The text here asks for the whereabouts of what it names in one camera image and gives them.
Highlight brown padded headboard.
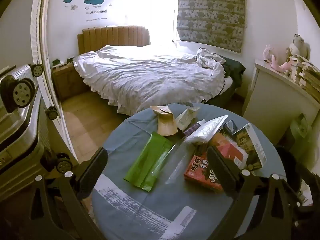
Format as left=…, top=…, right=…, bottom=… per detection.
left=77, top=26, right=150, bottom=55

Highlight white plastic bag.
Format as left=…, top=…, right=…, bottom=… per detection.
left=186, top=115, right=229, bottom=144

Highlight brown paper pouch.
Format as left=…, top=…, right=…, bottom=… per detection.
left=157, top=112, right=178, bottom=137

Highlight orange-red packet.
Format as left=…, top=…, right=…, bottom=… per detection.
left=210, top=132, right=248, bottom=168

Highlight cloud wall stickers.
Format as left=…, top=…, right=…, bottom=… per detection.
left=62, top=0, right=121, bottom=23

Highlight pink plush toy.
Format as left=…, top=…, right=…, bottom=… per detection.
left=264, top=45, right=293, bottom=74

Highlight green foil bag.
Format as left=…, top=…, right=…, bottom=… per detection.
left=123, top=132, right=187, bottom=193

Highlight white door frame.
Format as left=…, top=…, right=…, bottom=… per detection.
left=30, top=0, right=80, bottom=161

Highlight small black box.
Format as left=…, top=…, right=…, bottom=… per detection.
left=221, top=120, right=238, bottom=137

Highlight purple tube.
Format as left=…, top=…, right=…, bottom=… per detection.
left=182, top=119, right=206, bottom=138

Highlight bed with white duvet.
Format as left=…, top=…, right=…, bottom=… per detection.
left=74, top=44, right=233, bottom=116

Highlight stack of books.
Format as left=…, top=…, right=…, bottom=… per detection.
left=289, top=55, right=320, bottom=103

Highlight white cabinet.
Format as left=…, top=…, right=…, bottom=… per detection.
left=242, top=59, right=320, bottom=146

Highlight silver suitcase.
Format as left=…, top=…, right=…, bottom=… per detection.
left=0, top=64, right=75, bottom=188

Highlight small brown paper packet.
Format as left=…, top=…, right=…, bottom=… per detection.
left=150, top=106, right=173, bottom=117

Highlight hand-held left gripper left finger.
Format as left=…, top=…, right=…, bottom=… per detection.
left=25, top=147, right=108, bottom=240

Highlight black trash bin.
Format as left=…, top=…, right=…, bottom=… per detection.
left=275, top=145, right=303, bottom=188

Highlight dark cloth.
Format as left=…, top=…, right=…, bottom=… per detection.
left=222, top=57, right=247, bottom=86

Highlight grey plush toy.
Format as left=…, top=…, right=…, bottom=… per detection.
left=286, top=34, right=310, bottom=61

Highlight long white sachet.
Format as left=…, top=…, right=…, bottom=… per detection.
left=175, top=107, right=200, bottom=130

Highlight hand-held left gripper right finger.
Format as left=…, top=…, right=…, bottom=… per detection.
left=206, top=145, right=303, bottom=240

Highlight red snack box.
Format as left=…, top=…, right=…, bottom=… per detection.
left=184, top=155, right=224, bottom=193

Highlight round glass table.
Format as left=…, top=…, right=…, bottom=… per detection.
left=91, top=102, right=287, bottom=240

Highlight dark carton with white side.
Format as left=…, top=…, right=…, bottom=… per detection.
left=232, top=123, right=267, bottom=171

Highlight floral window blind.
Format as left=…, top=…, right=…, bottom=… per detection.
left=176, top=0, right=247, bottom=54

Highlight wooden nightstand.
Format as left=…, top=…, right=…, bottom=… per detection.
left=52, top=57, right=86, bottom=102

